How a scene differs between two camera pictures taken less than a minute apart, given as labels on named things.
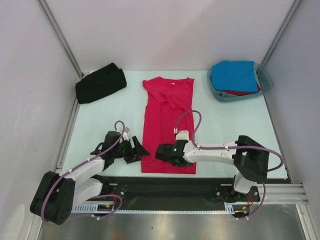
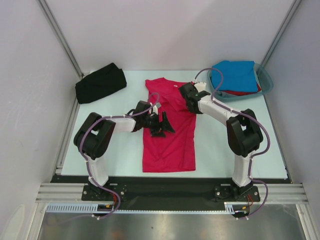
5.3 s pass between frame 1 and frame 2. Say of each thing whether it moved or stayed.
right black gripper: moved
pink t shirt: stayed
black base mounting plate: stayed
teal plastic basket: stayed
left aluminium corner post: stayed
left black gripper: moved
